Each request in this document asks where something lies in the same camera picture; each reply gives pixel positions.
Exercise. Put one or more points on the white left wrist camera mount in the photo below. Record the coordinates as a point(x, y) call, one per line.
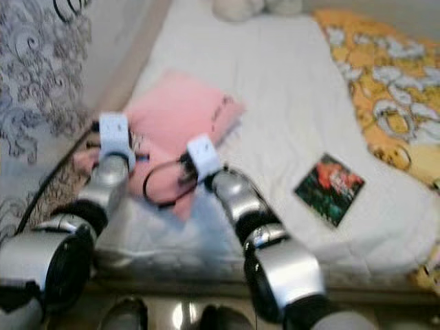
point(114, 132)

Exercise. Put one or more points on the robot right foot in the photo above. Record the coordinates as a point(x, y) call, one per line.
point(223, 320)

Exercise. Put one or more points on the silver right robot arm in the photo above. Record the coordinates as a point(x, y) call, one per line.
point(282, 271)

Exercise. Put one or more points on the pink pillow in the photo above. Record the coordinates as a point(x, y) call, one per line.
point(165, 113)

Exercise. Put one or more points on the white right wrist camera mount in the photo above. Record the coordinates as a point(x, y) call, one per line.
point(204, 155)

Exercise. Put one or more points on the grey ornament-print headboard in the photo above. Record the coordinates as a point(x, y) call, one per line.
point(41, 69)

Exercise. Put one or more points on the beige plush toy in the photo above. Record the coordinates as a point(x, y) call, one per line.
point(240, 7)

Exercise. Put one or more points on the yellow egg-print blanket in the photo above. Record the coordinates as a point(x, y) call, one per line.
point(385, 82)

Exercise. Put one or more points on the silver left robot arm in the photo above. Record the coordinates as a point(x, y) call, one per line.
point(41, 258)

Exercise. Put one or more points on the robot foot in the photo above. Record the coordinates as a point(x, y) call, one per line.
point(124, 316)
point(223, 320)

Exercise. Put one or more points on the white quilted mattress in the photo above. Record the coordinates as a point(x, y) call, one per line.
point(282, 103)

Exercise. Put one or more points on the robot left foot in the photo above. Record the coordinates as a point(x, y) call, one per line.
point(124, 316)

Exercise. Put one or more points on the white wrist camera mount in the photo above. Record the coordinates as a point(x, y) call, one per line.
point(114, 132)
point(204, 155)

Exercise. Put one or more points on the dark red-green cover book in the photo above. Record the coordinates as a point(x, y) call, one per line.
point(328, 187)

